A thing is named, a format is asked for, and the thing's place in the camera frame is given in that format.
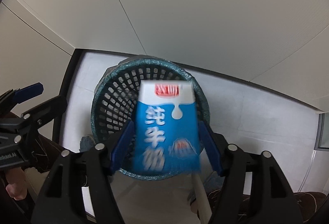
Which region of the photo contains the blue milk carton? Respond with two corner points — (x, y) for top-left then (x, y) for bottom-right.
(133, 80), (201, 175)

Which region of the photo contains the teal mesh trash basket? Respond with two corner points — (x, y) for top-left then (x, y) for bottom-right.
(90, 57), (211, 181)

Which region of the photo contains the person's left hand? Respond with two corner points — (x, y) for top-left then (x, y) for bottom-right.
(6, 168), (27, 201)

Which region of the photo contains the blue slipper left foot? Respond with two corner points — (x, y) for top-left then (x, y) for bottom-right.
(79, 135), (95, 152)

